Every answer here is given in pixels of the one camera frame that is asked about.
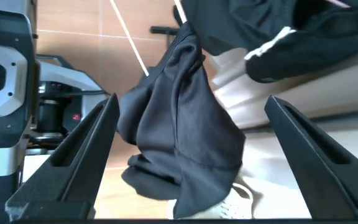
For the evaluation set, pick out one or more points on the beige curtain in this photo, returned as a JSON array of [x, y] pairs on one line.
[[322, 93]]

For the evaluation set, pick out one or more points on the black clothes rack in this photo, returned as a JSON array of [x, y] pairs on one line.
[[163, 30]]

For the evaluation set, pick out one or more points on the black shorts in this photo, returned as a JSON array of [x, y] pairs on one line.
[[322, 53]]

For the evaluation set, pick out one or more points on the black garment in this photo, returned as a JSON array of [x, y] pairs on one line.
[[182, 124]]

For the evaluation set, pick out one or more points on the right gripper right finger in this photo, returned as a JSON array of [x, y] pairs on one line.
[[322, 186]]

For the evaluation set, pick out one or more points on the pink clothes hanger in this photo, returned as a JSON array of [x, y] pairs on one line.
[[129, 37]]

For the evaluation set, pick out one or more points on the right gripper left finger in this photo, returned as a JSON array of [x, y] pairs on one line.
[[79, 186]]

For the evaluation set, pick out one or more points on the white laundry basket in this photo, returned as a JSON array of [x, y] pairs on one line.
[[238, 202]]

